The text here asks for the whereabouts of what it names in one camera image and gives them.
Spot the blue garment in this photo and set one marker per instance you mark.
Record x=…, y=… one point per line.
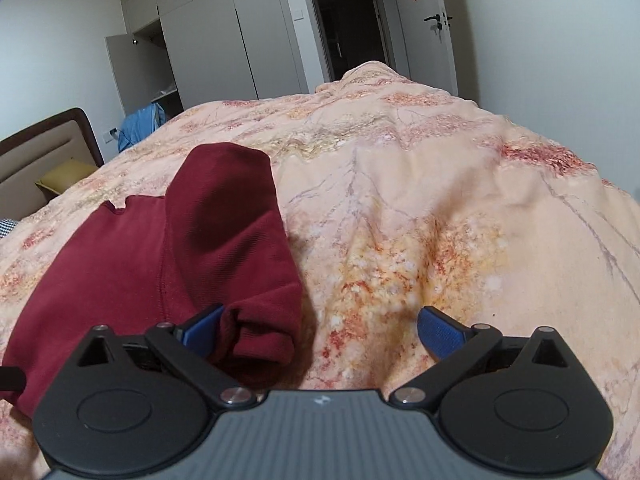
x=137, y=127

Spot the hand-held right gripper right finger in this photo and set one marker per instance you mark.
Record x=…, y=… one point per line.
x=440, y=333

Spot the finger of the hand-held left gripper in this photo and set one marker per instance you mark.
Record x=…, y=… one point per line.
x=11, y=379

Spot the dark red sweater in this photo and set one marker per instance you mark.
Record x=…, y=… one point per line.
x=100, y=270

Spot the white wall socket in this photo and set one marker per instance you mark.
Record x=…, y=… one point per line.
x=110, y=134

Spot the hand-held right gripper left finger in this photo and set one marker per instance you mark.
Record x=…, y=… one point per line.
x=202, y=333

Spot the white room door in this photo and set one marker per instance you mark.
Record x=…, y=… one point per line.
x=425, y=60

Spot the floral peach blanket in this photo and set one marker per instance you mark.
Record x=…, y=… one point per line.
x=425, y=185

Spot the black white checkered pillow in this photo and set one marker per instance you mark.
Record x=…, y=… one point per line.
x=6, y=227

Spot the grey wardrobe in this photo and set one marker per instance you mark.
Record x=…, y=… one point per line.
x=210, y=25

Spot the yellow pillow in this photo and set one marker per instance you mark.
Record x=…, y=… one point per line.
x=65, y=175

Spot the brown padded bed headboard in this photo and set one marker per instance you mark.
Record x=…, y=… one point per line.
x=50, y=142

